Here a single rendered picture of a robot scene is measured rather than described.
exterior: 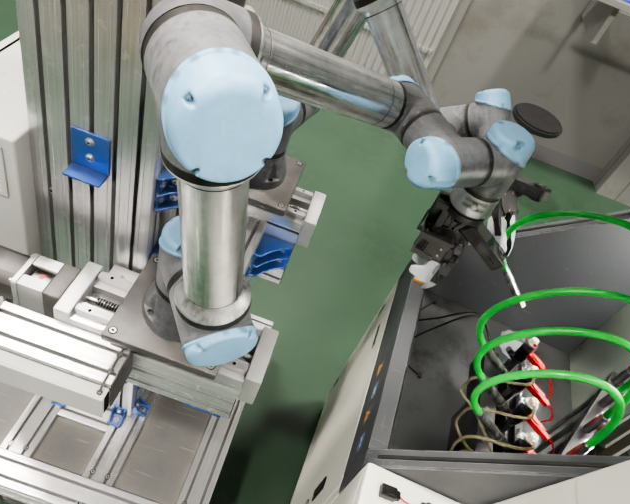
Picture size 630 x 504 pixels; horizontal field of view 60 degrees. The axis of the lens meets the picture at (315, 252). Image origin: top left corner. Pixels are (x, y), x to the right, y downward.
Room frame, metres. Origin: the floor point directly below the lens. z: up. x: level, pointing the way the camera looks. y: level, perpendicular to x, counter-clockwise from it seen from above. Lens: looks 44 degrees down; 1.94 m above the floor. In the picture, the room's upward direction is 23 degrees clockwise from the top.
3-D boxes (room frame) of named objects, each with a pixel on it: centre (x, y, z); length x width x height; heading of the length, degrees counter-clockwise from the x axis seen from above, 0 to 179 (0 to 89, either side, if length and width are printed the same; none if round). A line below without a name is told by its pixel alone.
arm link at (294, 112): (1.13, 0.22, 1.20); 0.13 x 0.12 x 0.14; 169
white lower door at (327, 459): (0.87, -0.26, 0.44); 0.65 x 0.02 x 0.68; 178
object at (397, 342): (0.87, -0.28, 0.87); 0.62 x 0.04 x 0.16; 178
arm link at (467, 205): (0.78, -0.21, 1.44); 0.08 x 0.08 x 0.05
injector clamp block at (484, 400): (0.74, -0.52, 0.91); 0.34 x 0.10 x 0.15; 178
